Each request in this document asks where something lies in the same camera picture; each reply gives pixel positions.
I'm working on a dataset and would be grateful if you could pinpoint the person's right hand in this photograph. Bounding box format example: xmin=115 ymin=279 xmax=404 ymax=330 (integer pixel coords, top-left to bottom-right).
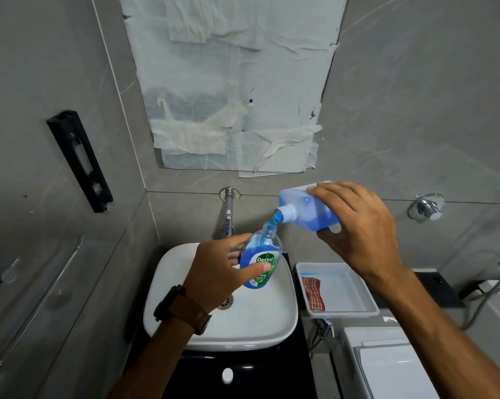
xmin=307 ymin=181 xmax=404 ymax=283

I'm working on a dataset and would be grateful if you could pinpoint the person's left hand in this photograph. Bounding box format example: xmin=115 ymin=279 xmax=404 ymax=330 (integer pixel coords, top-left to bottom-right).
xmin=183 ymin=233 xmax=272 ymax=314

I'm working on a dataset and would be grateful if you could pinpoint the small blue soap bottle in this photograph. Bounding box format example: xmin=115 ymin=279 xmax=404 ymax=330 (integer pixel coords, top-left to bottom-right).
xmin=239 ymin=222 xmax=283 ymax=290

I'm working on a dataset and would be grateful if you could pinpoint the large blue refill bottle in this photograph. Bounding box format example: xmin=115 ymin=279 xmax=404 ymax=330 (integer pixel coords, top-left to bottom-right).
xmin=273 ymin=180 xmax=343 ymax=234

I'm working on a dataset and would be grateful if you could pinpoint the person's right forearm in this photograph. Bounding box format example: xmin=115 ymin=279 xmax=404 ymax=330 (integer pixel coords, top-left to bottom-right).
xmin=364 ymin=262 xmax=500 ymax=399

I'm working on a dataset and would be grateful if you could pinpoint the person's left forearm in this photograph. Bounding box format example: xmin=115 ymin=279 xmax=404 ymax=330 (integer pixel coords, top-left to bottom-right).
xmin=106 ymin=316 xmax=194 ymax=399

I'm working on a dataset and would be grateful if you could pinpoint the white sink basin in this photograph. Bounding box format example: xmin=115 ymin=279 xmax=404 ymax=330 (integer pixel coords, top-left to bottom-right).
xmin=143 ymin=242 xmax=299 ymax=352

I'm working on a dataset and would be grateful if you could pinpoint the white plastic tray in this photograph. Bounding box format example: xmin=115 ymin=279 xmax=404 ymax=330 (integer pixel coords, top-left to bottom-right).
xmin=295 ymin=262 xmax=380 ymax=319

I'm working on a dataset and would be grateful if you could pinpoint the red checked cloth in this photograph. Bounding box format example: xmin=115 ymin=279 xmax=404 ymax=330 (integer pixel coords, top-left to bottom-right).
xmin=301 ymin=276 xmax=326 ymax=312

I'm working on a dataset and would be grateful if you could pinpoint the chrome hand sprayer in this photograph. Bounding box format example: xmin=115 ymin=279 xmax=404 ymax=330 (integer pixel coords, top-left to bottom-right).
xmin=308 ymin=318 xmax=335 ymax=354

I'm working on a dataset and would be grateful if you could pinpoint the black vanity cabinet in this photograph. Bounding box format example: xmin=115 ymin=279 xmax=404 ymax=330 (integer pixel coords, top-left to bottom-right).
xmin=125 ymin=249 xmax=319 ymax=399

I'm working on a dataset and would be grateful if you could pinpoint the white toilet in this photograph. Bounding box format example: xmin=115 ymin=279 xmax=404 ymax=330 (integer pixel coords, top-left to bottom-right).
xmin=343 ymin=327 xmax=442 ymax=399

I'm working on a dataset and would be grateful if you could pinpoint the paper covered mirror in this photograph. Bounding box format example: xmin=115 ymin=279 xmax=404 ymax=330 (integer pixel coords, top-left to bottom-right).
xmin=119 ymin=0 xmax=349 ymax=178

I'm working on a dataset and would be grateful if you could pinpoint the chrome wall faucet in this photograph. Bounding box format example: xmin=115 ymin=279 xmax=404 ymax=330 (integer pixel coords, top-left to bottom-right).
xmin=219 ymin=186 xmax=242 ymax=239

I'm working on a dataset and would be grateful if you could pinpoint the brown strap wristwatch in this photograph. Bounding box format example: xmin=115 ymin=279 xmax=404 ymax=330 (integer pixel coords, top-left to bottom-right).
xmin=153 ymin=284 xmax=212 ymax=336

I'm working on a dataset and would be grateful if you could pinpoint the chrome wall valve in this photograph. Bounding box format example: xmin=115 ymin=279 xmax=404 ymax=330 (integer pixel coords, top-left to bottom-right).
xmin=407 ymin=193 xmax=446 ymax=221

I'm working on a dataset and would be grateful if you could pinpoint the chrome shower hose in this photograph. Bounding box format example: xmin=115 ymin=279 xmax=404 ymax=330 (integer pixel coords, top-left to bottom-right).
xmin=460 ymin=259 xmax=500 ymax=331

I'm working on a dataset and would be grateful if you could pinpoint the black wall holder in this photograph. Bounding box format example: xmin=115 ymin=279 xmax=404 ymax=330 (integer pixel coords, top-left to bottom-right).
xmin=46 ymin=110 xmax=114 ymax=214

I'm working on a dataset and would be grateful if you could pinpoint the chrome towel rail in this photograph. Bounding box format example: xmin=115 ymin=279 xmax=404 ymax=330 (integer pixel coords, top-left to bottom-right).
xmin=0 ymin=234 xmax=84 ymax=372

